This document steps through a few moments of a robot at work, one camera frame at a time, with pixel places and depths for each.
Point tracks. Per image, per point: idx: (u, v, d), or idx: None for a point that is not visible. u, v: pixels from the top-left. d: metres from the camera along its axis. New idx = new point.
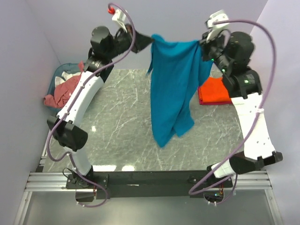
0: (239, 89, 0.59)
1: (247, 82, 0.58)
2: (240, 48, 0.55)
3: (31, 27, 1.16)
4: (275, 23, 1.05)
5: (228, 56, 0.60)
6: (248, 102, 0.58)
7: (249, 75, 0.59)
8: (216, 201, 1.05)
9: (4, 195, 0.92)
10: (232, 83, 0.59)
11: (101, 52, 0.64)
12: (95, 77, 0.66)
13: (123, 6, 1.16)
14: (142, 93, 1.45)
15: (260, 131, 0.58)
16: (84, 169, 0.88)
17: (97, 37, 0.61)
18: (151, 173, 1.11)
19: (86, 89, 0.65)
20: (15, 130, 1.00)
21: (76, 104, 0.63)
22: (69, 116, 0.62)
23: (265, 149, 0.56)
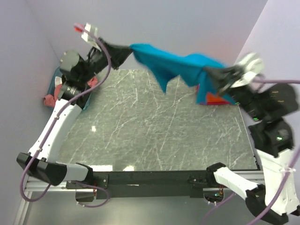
0: (270, 146, 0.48)
1: (281, 139, 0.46)
2: (279, 103, 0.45)
3: (31, 26, 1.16)
4: (274, 24, 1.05)
5: (262, 107, 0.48)
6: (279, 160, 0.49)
7: (282, 129, 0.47)
8: (216, 201, 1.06)
9: (4, 196, 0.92)
10: (261, 138, 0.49)
11: (74, 79, 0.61)
12: (71, 106, 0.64)
13: (123, 6, 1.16)
14: (142, 93, 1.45)
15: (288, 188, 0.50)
16: (84, 172, 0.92)
17: (67, 64, 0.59)
18: (150, 173, 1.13)
19: (61, 119, 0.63)
20: (15, 130, 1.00)
21: (49, 138, 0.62)
22: (42, 153, 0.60)
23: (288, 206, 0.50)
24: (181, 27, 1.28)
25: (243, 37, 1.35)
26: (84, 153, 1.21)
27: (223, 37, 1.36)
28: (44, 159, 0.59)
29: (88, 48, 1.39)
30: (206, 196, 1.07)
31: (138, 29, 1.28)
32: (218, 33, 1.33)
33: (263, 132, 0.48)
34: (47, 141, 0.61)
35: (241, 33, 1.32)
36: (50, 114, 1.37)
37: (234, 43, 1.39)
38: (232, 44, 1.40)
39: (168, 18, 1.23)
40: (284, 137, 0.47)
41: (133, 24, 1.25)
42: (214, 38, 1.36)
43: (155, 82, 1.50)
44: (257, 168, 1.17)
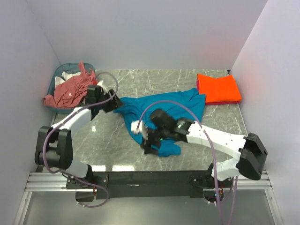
0: (183, 135, 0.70)
1: (181, 126, 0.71)
2: (157, 118, 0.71)
3: (31, 26, 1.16)
4: (275, 24, 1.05)
5: (168, 129, 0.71)
6: (194, 131, 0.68)
7: (181, 120, 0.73)
8: (217, 201, 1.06)
9: (4, 195, 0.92)
10: (176, 136, 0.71)
11: (93, 97, 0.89)
12: (86, 109, 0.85)
13: (123, 7, 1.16)
14: (142, 93, 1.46)
15: (219, 136, 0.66)
16: (83, 172, 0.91)
17: (93, 86, 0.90)
18: (151, 173, 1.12)
19: (81, 113, 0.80)
20: (16, 130, 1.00)
21: (71, 119, 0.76)
22: (63, 125, 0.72)
23: (236, 143, 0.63)
24: (181, 27, 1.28)
25: (242, 38, 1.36)
26: (84, 154, 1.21)
27: (222, 37, 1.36)
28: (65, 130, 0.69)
29: (88, 48, 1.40)
30: (206, 196, 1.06)
31: (138, 30, 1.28)
32: (218, 34, 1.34)
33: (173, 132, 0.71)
34: (69, 120, 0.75)
35: (241, 33, 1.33)
36: (51, 114, 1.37)
37: (233, 43, 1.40)
38: (232, 44, 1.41)
39: (168, 19, 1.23)
40: (183, 125, 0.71)
41: (133, 25, 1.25)
42: (214, 39, 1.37)
43: (155, 82, 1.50)
44: None
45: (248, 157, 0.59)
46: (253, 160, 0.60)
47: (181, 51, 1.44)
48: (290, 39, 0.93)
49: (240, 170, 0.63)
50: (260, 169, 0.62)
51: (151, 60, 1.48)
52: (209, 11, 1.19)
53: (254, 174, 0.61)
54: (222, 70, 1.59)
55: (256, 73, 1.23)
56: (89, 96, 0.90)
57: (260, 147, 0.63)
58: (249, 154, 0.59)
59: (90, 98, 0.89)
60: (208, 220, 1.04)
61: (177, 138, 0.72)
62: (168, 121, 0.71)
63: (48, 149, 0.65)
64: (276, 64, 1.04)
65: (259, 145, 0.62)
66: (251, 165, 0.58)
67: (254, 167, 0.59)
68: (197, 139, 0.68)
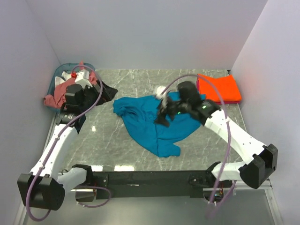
0: (204, 117, 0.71)
1: (205, 107, 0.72)
2: (185, 90, 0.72)
3: (31, 26, 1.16)
4: (275, 24, 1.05)
5: (193, 104, 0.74)
6: (214, 119, 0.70)
7: (206, 102, 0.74)
8: (216, 201, 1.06)
9: (4, 195, 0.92)
10: (196, 114, 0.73)
11: (74, 104, 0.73)
12: (69, 127, 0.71)
13: (123, 6, 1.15)
14: (142, 93, 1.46)
15: (240, 134, 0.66)
16: (84, 176, 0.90)
17: (71, 91, 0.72)
18: (151, 173, 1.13)
19: (62, 139, 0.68)
20: (16, 129, 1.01)
21: (51, 156, 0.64)
22: (45, 169, 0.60)
23: (252, 148, 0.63)
24: (181, 27, 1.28)
25: (242, 37, 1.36)
26: (84, 154, 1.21)
27: (223, 37, 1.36)
28: (48, 175, 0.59)
29: (88, 48, 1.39)
30: (206, 196, 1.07)
31: (138, 29, 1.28)
32: (218, 34, 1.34)
33: (194, 110, 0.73)
34: (49, 159, 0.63)
35: (241, 33, 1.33)
36: (51, 114, 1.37)
37: (233, 43, 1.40)
38: (232, 44, 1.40)
39: (167, 19, 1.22)
40: (208, 107, 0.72)
41: (133, 25, 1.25)
42: (214, 39, 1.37)
43: (155, 82, 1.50)
44: None
45: (261, 167, 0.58)
46: (262, 169, 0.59)
47: (181, 51, 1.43)
48: (290, 39, 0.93)
49: (243, 173, 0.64)
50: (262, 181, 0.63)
51: (151, 60, 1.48)
52: (209, 11, 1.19)
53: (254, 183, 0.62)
54: (222, 70, 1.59)
55: (256, 73, 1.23)
56: (70, 103, 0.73)
57: (273, 162, 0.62)
58: (263, 164, 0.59)
59: (72, 106, 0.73)
60: (209, 220, 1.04)
61: (195, 117, 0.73)
62: (195, 98, 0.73)
63: (33, 195, 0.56)
64: (276, 64, 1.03)
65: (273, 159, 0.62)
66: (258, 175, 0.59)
67: (259, 178, 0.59)
68: (216, 127, 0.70)
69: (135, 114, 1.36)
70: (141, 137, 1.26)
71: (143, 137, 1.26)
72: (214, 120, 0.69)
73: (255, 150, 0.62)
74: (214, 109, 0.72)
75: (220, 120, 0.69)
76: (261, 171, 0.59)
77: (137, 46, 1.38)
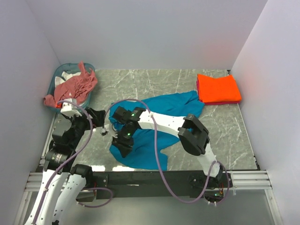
0: (136, 122, 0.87)
1: (134, 114, 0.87)
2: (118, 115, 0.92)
3: (31, 26, 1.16)
4: (275, 23, 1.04)
5: (127, 117, 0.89)
6: (143, 118, 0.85)
7: (135, 110, 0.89)
8: (216, 201, 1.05)
9: (4, 196, 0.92)
10: (131, 123, 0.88)
11: (63, 143, 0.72)
12: (57, 175, 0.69)
13: (123, 7, 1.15)
14: (142, 93, 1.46)
15: (162, 119, 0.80)
16: (81, 185, 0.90)
17: (59, 130, 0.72)
18: (151, 173, 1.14)
19: (51, 190, 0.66)
20: (16, 129, 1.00)
21: (42, 210, 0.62)
22: None
23: (176, 123, 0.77)
24: (181, 28, 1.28)
25: (242, 37, 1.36)
26: (84, 154, 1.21)
27: (223, 37, 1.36)
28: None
29: (88, 48, 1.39)
30: (206, 196, 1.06)
31: (138, 29, 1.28)
32: (218, 34, 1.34)
33: (129, 121, 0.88)
34: (39, 214, 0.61)
35: (241, 33, 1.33)
36: (51, 114, 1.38)
37: (234, 43, 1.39)
38: (232, 44, 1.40)
39: (167, 19, 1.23)
40: (136, 112, 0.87)
41: (134, 24, 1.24)
42: (214, 39, 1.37)
43: (155, 82, 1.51)
44: (257, 168, 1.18)
45: (186, 132, 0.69)
46: (191, 135, 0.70)
47: (181, 51, 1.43)
48: (290, 38, 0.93)
49: (186, 149, 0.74)
50: (201, 145, 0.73)
51: (151, 60, 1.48)
52: (210, 10, 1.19)
53: (196, 150, 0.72)
54: (222, 70, 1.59)
55: (256, 73, 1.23)
56: (58, 142, 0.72)
57: (198, 125, 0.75)
58: (186, 130, 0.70)
59: (61, 145, 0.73)
60: (208, 220, 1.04)
61: (133, 126, 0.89)
62: (126, 114, 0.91)
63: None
64: (276, 63, 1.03)
65: (197, 123, 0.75)
66: (190, 141, 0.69)
67: (193, 144, 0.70)
68: (147, 123, 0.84)
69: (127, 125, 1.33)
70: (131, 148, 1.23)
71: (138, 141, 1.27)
72: (143, 119, 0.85)
73: (178, 124, 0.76)
74: (141, 111, 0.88)
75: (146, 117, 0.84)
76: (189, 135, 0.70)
77: (137, 46, 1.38)
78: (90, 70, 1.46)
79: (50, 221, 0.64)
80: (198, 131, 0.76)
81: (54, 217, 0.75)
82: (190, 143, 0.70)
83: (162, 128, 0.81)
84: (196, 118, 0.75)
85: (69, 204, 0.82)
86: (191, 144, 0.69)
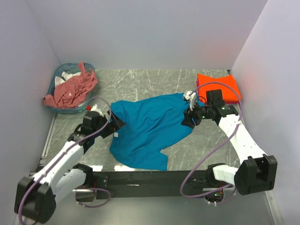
0: (219, 116, 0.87)
1: (224, 109, 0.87)
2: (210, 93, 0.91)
3: (31, 27, 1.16)
4: (275, 23, 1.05)
5: (214, 107, 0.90)
6: (227, 119, 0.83)
7: (227, 106, 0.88)
8: (216, 201, 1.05)
9: (4, 196, 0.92)
10: (214, 113, 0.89)
11: (89, 127, 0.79)
12: (78, 145, 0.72)
13: (123, 7, 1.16)
14: (142, 93, 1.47)
15: (243, 137, 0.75)
16: (80, 179, 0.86)
17: (90, 115, 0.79)
18: (151, 173, 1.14)
19: (69, 154, 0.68)
20: (16, 129, 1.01)
21: (55, 167, 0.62)
22: (45, 178, 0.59)
23: (252, 151, 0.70)
24: (181, 28, 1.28)
25: (242, 37, 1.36)
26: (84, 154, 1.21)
27: (223, 37, 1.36)
28: (46, 184, 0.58)
29: (88, 47, 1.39)
30: (206, 196, 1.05)
31: (138, 30, 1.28)
32: (218, 34, 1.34)
33: (214, 109, 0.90)
34: (52, 169, 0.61)
35: (241, 33, 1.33)
36: (51, 114, 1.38)
37: (233, 43, 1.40)
38: (232, 44, 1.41)
39: (167, 19, 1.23)
40: (228, 109, 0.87)
41: (134, 25, 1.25)
42: (214, 38, 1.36)
43: (155, 82, 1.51)
44: None
45: (251, 168, 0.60)
46: (254, 172, 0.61)
47: (181, 51, 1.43)
48: (291, 38, 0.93)
49: (238, 178, 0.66)
50: (254, 189, 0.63)
51: (151, 60, 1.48)
52: (210, 11, 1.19)
53: (245, 187, 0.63)
54: (222, 70, 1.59)
55: (256, 73, 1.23)
56: (85, 125, 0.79)
57: (269, 175, 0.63)
58: (254, 167, 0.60)
59: (86, 128, 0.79)
60: (209, 220, 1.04)
61: (213, 116, 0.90)
62: (218, 101, 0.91)
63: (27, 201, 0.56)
64: (276, 63, 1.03)
65: (271, 171, 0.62)
66: (248, 175, 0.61)
67: (249, 180, 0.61)
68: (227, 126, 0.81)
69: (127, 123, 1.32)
70: (130, 147, 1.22)
71: (138, 140, 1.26)
72: (227, 122, 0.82)
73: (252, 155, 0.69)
74: (232, 113, 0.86)
75: (232, 121, 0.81)
76: (250, 174, 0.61)
77: (137, 46, 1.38)
78: (90, 70, 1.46)
79: (56, 183, 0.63)
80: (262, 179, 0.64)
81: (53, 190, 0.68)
82: (247, 177, 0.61)
83: (236, 142, 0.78)
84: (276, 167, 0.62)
85: (68, 189, 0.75)
86: (247, 178, 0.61)
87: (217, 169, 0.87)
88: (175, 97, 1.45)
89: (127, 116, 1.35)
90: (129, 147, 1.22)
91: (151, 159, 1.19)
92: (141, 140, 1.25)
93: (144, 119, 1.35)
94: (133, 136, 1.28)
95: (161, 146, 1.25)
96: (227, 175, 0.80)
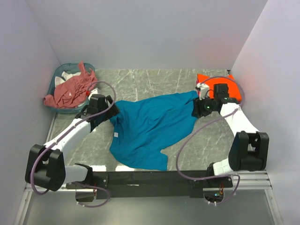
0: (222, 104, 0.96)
1: (227, 99, 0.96)
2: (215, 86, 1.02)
3: (31, 26, 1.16)
4: (275, 23, 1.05)
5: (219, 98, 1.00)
6: (226, 106, 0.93)
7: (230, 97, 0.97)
8: (216, 201, 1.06)
9: (4, 195, 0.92)
10: (217, 103, 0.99)
11: (94, 107, 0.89)
12: (85, 122, 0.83)
13: (123, 7, 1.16)
14: (142, 93, 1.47)
15: (239, 118, 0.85)
16: (80, 176, 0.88)
17: (96, 96, 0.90)
18: (150, 173, 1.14)
19: (77, 128, 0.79)
20: (16, 128, 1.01)
21: (65, 138, 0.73)
22: (56, 145, 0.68)
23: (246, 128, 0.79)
24: (181, 27, 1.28)
25: (242, 37, 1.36)
26: (84, 154, 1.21)
27: (223, 37, 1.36)
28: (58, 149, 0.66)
29: (88, 47, 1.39)
30: (206, 196, 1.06)
31: (138, 30, 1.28)
32: (218, 34, 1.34)
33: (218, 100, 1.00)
34: (62, 139, 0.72)
35: (241, 33, 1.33)
36: (51, 114, 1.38)
37: (233, 43, 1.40)
38: (232, 44, 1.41)
39: (167, 19, 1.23)
40: (229, 99, 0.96)
41: (134, 24, 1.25)
42: (214, 38, 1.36)
43: (155, 82, 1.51)
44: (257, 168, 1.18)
45: (244, 140, 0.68)
46: (245, 145, 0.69)
47: (181, 50, 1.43)
48: (290, 38, 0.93)
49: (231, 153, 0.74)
50: (245, 161, 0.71)
51: (151, 60, 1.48)
52: (210, 10, 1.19)
53: (236, 159, 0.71)
54: (222, 70, 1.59)
55: (256, 73, 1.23)
56: (91, 106, 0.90)
57: (261, 150, 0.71)
58: (246, 138, 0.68)
59: (92, 108, 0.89)
60: (208, 220, 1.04)
61: (216, 106, 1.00)
62: (222, 94, 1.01)
63: (38, 168, 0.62)
64: (276, 63, 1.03)
65: (261, 147, 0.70)
66: (239, 146, 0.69)
67: (240, 152, 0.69)
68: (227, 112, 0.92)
69: (127, 123, 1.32)
70: (130, 147, 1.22)
71: (138, 140, 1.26)
72: (227, 108, 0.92)
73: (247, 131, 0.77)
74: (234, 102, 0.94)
75: (231, 108, 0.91)
76: (243, 147, 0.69)
77: (137, 46, 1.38)
78: (90, 70, 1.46)
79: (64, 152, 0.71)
80: (254, 155, 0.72)
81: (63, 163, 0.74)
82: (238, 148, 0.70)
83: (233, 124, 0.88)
84: (266, 143, 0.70)
85: (73, 174, 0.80)
86: (238, 150, 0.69)
87: (217, 163, 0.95)
88: (175, 97, 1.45)
89: (127, 116, 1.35)
90: (129, 147, 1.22)
91: (151, 159, 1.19)
92: (141, 140, 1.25)
93: (144, 119, 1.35)
94: (133, 136, 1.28)
95: (160, 146, 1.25)
96: (224, 165, 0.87)
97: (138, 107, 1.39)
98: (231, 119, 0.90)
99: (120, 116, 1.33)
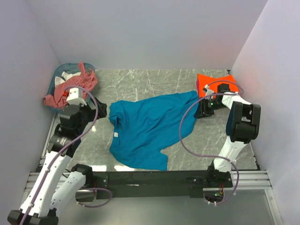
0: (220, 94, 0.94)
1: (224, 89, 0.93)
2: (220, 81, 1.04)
3: (31, 26, 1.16)
4: (275, 23, 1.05)
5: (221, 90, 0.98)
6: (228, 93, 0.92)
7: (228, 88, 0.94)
8: (216, 201, 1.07)
9: (4, 195, 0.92)
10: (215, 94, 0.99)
11: (70, 126, 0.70)
12: (59, 157, 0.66)
13: (123, 7, 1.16)
14: (142, 93, 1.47)
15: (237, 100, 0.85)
16: (81, 182, 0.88)
17: (67, 113, 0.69)
18: (150, 173, 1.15)
19: (52, 172, 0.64)
20: (16, 128, 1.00)
21: (41, 191, 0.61)
22: (33, 207, 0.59)
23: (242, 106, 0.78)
24: (182, 27, 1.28)
25: (242, 37, 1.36)
26: (84, 154, 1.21)
27: (223, 37, 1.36)
28: (36, 215, 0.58)
29: (88, 48, 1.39)
30: (206, 196, 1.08)
31: (138, 30, 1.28)
32: (218, 34, 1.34)
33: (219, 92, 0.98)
34: (38, 196, 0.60)
35: (241, 33, 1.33)
36: (51, 114, 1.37)
37: (233, 43, 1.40)
38: (232, 44, 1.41)
39: (167, 19, 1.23)
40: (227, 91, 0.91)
41: (134, 25, 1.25)
42: (214, 38, 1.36)
43: (155, 82, 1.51)
44: (257, 168, 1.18)
45: (238, 105, 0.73)
46: (239, 111, 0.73)
47: (181, 50, 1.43)
48: (290, 38, 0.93)
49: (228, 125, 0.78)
50: (240, 128, 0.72)
51: (151, 60, 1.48)
52: (210, 10, 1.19)
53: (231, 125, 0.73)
54: (222, 70, 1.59)
55: (256, 73, 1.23)
56: (64, 125, 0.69)
57: (254, 117, 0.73)
58: (239, 104, 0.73)
59: (67, 128, 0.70)
60: (208, 220, 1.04)
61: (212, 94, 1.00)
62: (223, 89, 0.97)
63: None
64: (276, 63, 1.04)
65: (254, 116, 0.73)
66: (234, 112, 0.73)
67: (235, 116, 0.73)
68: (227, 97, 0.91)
69: (127, 123, 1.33)
70: (130, 147, 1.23)
71: (138, 140, 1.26)
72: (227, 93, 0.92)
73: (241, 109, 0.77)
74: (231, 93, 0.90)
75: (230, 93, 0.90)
76: (236, 109, 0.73)
77: (137, 46, 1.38)
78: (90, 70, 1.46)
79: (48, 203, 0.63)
80: (249, 123, 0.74)
81: (52, 205, 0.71)
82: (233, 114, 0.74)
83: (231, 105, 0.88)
84: (259, 112, 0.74)
85: (68, 196, 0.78)
86: (233, 115, 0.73)
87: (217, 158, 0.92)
88: (174, 97, 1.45)
89: (127, 116, 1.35)
90: (128, 147, 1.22)
91: (150, 159, 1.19)
92: (141, 140, 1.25)
93: (144, 119, 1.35)
94: (133, 136, 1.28)
95: (160, 146, 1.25)
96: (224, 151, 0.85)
97: (138, 107, 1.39)
98: (229, 100, 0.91)
99: (120, 116, 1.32)
